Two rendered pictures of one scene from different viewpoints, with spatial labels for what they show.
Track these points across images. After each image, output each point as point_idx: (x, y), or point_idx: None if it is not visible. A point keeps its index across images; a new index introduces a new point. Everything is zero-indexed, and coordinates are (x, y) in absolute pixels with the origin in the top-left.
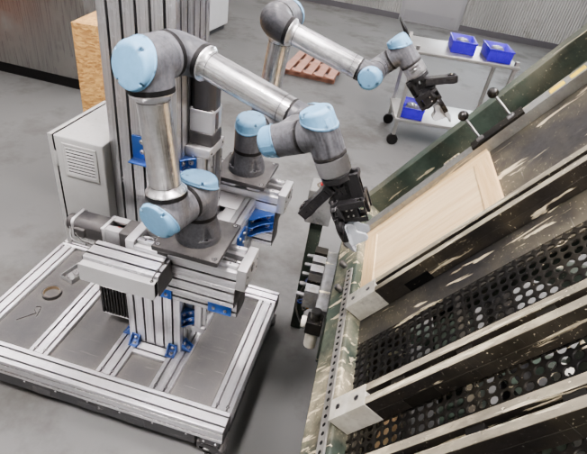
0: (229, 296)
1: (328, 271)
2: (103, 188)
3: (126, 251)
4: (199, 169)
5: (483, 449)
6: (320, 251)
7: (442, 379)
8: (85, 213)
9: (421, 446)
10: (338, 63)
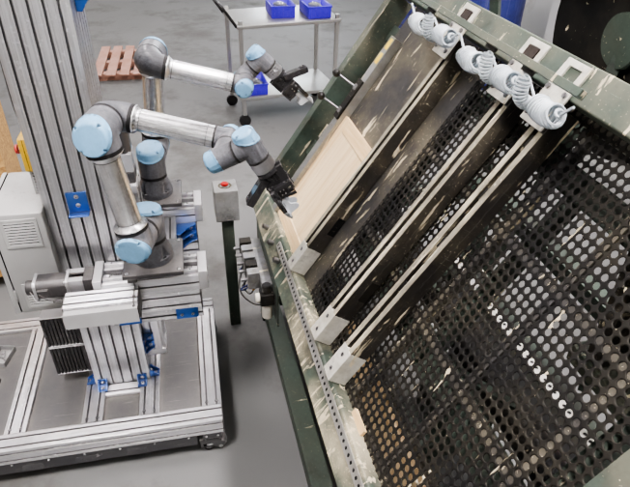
0: (196, 297)
1: (258, 254)
2: (48, 249)
3: (97, 293)
4: (140, 202)
5: (410, 293)
6: (244, 241)
7: (376, 274)
8: (41, 276)
9: (379, 313)
10: (215, 83)
